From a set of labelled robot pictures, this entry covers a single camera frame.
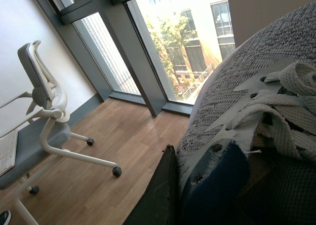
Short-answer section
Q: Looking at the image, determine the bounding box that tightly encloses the white grey office chair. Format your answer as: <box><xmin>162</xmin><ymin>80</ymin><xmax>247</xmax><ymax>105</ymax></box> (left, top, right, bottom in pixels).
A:
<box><xmin>0</xmin><ymin>40</ymin><xmax>122</xmax><ymax>225</ymax></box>

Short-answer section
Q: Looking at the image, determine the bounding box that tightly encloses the black shoe with white sole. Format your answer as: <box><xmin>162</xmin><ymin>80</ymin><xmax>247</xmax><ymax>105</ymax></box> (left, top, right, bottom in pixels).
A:
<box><xmin>0</xmin><ymin>210</ymin><xmax>11</xmax><ymax>225</ymax></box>

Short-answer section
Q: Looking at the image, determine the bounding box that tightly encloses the grey knit sneaker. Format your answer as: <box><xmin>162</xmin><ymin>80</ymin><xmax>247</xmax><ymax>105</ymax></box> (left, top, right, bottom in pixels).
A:
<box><xmin>177</xmin><ymin>3</ymin><xmax>316</xmax><ymax>225</ymax></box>

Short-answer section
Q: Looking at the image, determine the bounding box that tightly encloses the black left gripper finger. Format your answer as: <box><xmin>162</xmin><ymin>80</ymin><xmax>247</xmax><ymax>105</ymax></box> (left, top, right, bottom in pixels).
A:
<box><xmin>123</xmin><ymin>145</ymin><xmax>178</xmax><ymax>225</ymax></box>

